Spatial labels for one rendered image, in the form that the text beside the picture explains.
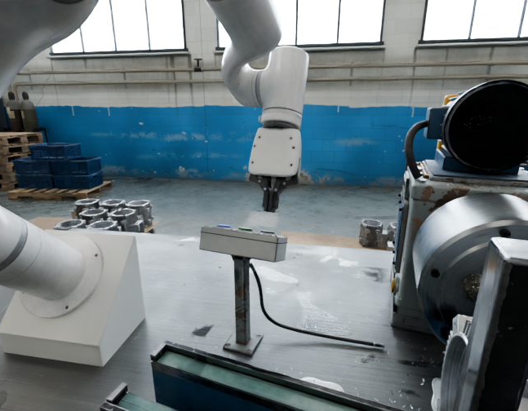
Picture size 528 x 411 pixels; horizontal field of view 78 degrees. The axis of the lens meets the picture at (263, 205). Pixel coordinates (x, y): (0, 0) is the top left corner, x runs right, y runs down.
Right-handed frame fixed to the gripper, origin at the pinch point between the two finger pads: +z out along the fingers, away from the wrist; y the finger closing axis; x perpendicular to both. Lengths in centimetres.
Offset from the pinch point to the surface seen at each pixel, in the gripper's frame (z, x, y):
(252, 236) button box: 7.3, -3.5, -1.6
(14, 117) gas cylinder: -125, 329, -626
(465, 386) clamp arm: 12, -42, 27
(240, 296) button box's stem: 20.6, 1.7, -4.7
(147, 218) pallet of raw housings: 14, 159, -160
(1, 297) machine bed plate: 35, 0, -77
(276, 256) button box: 10.4, -3.3, 3.7
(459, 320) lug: 12.1, -21.2, 30.9
